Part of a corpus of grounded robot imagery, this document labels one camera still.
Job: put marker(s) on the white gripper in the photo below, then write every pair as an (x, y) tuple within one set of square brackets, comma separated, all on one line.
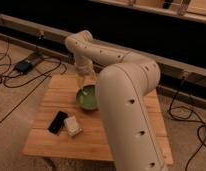
[(83, 71)]

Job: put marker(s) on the black eraser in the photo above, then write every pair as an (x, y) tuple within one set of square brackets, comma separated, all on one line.
[(57, 122)]

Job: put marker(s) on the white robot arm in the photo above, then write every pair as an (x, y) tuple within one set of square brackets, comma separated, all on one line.
[(120, 89)]

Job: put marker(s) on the white sponge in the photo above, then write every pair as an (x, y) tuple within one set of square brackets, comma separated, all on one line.
[(72, 126)]

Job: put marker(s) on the green bowl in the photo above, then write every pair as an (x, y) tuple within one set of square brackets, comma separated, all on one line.
[(86, 99)]

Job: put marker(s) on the wooden table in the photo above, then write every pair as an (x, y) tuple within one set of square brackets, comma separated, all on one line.
[(90, 144)]

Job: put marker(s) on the black power adapter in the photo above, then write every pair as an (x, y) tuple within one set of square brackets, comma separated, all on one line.
[(23, 67)]

